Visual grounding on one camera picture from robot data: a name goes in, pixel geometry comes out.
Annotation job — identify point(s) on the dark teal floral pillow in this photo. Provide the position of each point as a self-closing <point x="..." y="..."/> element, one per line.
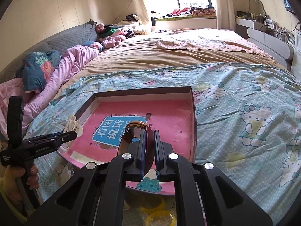
<point x="38" y="68"/>

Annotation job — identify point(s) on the brown strap wristwatch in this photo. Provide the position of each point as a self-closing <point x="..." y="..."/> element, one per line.
<point x="132" y="135"/>

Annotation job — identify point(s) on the pink book with blue label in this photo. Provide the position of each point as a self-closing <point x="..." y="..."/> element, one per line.
<point x="103" y="128"/>

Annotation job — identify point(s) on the white grey dressing table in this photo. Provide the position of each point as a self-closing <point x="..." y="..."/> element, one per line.
<point x="257" y="33"/>

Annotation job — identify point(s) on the cream hair claw clip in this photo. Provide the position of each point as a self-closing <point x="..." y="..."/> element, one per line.
<point x="74" y="124"/>

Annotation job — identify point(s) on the white drawer cabinet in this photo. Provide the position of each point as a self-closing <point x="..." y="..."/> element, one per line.
<point x="296" y="62"/>

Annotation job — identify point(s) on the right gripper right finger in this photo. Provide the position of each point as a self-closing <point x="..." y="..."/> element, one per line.
<point x="164" y="171"/>

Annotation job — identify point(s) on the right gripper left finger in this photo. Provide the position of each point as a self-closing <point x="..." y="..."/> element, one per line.
<point x="139" y="158"/>

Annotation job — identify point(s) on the vanity mirror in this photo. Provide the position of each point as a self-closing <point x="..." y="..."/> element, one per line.
<point x="256" y="8"/>

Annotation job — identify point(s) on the Hello Kitty teal bedsheet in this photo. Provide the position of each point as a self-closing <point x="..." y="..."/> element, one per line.
<point x="247" y="122"/>

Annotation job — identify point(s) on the pink quilt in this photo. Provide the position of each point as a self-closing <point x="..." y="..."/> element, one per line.
<point x="72" y="61"/>

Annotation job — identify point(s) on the tan bed blanket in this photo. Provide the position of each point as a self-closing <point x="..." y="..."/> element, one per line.
<point x="141" y="53"/>

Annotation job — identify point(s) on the clothes pile on windowsill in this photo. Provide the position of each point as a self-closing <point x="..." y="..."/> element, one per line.
<point x="207" y="12"/>

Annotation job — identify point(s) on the pink floral thin blanket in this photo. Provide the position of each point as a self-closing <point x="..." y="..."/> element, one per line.
<point x="208" y="39"/>

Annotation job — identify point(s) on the bag with yellow bangles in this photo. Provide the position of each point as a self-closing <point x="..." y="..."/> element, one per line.
<point x="143" y="208"/>

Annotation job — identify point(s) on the grey quilted headboard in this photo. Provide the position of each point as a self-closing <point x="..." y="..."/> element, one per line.
<point x="61" y="42"/>

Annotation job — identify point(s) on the clothes pile by headboard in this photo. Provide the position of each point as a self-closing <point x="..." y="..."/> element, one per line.
<point x="111" y="35"/>

